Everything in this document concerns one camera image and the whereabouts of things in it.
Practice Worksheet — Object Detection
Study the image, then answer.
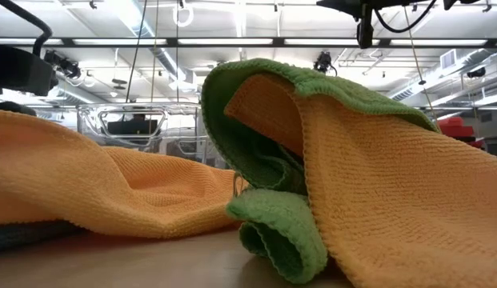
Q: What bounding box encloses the green microfiber towel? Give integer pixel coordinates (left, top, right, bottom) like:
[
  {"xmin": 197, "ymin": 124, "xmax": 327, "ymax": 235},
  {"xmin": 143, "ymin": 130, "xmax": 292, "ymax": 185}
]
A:
[{"xmin": 200, "ymin": 58, "xmax": 441, "ymax": 285}]

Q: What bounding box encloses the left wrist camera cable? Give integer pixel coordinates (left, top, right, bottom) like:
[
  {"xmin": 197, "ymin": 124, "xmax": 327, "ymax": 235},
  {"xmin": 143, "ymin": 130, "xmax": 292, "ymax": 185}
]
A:
[{"xmin": 0, "ymin": 0, "xmax": 54, "ymax": 57}]

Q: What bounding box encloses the white hanging ring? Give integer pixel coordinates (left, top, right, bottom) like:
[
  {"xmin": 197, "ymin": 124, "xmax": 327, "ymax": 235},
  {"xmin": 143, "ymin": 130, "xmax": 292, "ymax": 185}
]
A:
[{"xmin": 171, "ymin": 2, "xmax": 195, "ymax": 28}]

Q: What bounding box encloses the black monitor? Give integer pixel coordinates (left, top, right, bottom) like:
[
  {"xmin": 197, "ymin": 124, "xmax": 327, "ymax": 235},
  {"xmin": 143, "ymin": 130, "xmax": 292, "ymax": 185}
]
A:
[{"xmin": 106, "ymin": 119, "xmax": 159, "ymax": 136}]

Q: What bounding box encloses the overhead light bar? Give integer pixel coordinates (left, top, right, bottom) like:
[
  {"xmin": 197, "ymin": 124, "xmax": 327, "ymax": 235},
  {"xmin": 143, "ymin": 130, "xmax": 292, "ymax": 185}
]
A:
[{"xmin": 0, "ymin": 37, "xmax": 497, "ymax": 50}]

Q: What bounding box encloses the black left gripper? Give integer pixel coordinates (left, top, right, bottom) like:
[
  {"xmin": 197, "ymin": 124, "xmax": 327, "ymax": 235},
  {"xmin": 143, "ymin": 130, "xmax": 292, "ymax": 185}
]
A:
[{"xmin": 0, "ymin": 43, "xmax": 59, "ymax": 97}]

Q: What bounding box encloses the clear plastic bin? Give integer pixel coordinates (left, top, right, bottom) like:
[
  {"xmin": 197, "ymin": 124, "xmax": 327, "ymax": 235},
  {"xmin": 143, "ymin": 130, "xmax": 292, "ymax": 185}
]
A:
[{"xmin": 75, "ymin": 102, "xmax": 227, "ymax": 169}]

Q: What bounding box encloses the orange microfiber towel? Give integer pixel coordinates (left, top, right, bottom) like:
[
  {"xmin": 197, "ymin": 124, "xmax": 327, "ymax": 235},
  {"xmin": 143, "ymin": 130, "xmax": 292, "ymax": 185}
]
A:
[
  {"xmin": 223, "ymin": 73, "xmax": 497, "ymax": 288},
  {"xmin": 0, "ymin": 110, "xmax": 249, "ymax": 240}
]

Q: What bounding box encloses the ceiling air vent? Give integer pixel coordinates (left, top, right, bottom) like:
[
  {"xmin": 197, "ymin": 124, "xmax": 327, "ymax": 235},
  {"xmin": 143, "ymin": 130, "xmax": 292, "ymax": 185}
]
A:
[{"xmin": 439, "ymin": 49, "xmax": 458, "ymax": 70}]

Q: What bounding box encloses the blue microfiber towel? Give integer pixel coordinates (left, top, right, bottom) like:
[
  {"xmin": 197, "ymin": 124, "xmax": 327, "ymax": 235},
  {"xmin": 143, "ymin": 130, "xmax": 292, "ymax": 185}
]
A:
[{"xmin": 0, "ymin": 219, "xmax": 87, "ymax": 254}]

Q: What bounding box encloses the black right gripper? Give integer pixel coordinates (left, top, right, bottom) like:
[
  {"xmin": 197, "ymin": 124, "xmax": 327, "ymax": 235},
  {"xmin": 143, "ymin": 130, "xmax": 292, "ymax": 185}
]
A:
[{"xmin": 315, "ymin": 0, "xmax": 379, "ymax": 20}]

